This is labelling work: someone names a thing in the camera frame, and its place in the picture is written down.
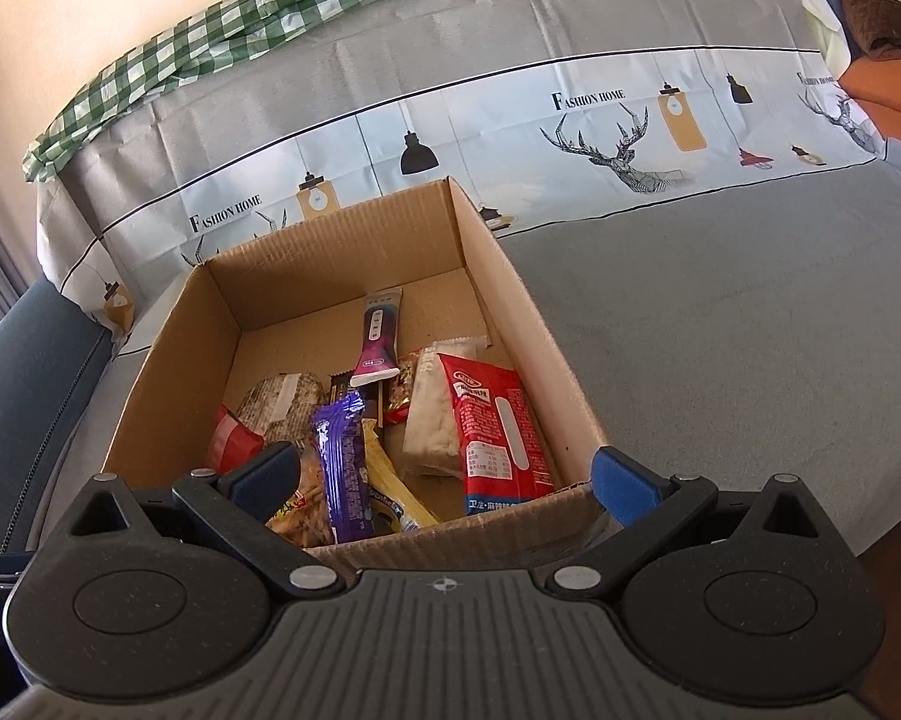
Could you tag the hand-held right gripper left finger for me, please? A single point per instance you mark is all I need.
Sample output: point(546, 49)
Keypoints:
point(263, 480)

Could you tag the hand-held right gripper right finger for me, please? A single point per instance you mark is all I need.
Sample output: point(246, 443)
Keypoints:
point(623, 484)

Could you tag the golden green snack packet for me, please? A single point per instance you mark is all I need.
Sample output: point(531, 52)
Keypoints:
point(304, 510)

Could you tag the small red snack packet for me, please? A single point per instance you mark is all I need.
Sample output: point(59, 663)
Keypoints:
point(229, 439)

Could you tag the brown snack packet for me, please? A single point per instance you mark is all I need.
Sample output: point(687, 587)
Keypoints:
point(278, 401)

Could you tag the purple snack packet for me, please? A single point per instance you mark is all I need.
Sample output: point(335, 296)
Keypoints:
point(342, 465)

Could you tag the dark chocolate bar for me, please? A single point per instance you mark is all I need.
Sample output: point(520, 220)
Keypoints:
point(339, 384)

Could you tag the yellow snack packet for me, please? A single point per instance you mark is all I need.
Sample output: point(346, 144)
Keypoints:
point(394, 487)

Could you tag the large red snack packet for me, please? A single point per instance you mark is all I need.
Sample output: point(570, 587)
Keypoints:
point(495, 427)

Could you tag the small red gold candy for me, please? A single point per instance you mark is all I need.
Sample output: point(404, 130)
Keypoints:
point(400, 397)

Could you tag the white snack packet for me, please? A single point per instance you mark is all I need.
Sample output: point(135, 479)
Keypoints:
point(429, 412)

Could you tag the pink purple tube packet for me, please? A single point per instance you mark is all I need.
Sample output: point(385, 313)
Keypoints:
point(375, 337)

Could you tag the cardboard box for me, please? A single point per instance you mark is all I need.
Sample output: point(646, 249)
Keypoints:
point(345, 255)

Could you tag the grey deer printed sofa cover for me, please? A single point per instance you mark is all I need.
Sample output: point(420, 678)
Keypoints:
point(683, 300)

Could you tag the green checked cloth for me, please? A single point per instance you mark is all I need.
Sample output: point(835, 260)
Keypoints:
point(195, 37)

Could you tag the orange cloth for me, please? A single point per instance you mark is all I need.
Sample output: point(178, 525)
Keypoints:
point(889, 94)

